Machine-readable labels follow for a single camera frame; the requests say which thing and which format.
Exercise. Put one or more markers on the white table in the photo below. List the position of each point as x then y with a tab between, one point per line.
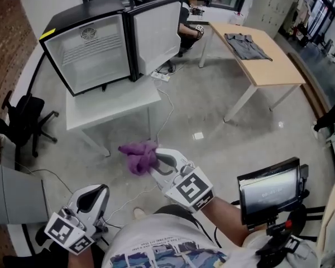
109	105

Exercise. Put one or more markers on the white power strip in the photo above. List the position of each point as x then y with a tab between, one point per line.
160	76

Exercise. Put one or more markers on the white wire shelf rack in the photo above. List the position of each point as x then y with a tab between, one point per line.
92	50

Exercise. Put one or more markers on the clothes rack with garments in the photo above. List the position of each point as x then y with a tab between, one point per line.
300	21

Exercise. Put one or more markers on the white low cabinet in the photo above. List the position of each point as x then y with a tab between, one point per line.
19	239

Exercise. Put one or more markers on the black monitor mount, red button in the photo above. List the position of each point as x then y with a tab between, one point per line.
279	239

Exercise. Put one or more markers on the grey shirt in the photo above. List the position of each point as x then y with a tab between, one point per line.
245	46

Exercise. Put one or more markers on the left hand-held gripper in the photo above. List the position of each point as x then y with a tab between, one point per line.
64	232

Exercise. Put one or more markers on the person's left shoe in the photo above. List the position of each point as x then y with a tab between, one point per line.
139	214

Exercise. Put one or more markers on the black stool base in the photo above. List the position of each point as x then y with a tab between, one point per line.
307	222

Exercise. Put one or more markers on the grey metal locker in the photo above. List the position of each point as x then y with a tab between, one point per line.
270	7

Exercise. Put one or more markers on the person's white printed shirt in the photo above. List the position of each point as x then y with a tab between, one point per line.
162	239

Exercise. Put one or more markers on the light wooden chair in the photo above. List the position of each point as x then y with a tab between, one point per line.
332	214

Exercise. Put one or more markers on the black mesh office chair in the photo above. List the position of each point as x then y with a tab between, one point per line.
22	116

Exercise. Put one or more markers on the black chest-mounted monitor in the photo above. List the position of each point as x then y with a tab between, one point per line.
268	194

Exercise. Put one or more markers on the wooden step platform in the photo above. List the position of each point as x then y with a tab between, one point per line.
310	85

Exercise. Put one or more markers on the grey cabinet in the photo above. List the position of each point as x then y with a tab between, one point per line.
16	194

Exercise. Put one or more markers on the white red-print box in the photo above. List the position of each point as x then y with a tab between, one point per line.
237	19

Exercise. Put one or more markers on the light wooden table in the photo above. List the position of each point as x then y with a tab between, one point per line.
268	71

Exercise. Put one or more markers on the person's left leg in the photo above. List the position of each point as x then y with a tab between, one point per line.
173	209

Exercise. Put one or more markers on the person's right forearm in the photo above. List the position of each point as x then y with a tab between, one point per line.
226	222

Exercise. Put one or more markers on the purple cleaning cloth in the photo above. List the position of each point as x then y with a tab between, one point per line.
139	156

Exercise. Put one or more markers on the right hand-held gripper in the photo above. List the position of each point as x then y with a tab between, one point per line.
191	190

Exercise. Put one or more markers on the black mini fridge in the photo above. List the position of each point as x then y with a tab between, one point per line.
83	13

